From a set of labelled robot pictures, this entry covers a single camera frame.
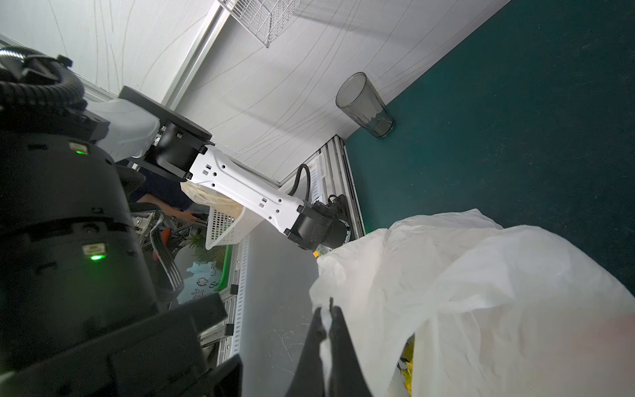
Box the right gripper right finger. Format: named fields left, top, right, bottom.
left=328, top=299, right=372, bottom=397

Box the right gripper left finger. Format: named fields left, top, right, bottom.
left=286, top=308, right=327, bottom=397

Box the white plastic bag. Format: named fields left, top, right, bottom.
left=309, top=209, right=634, bottom=396

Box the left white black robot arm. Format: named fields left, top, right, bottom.
left=88, top=87, right=352, bottom=251

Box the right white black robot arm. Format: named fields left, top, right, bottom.
left=1, top=46, right=352, bottom=396

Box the white perforated basket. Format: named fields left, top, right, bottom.
left=205, top=208, right=263, bottom=251

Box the dark green table mat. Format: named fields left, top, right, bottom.
left=346, top=1, right=634, bottom=289

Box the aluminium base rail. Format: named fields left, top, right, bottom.
left=304, top=135, right=365, bottom=239

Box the white wire basket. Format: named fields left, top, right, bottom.
left=218, top=0, right=301, bottom=48

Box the left black corrugated cable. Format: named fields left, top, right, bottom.
left=0, top=45, right=88, bottom=110

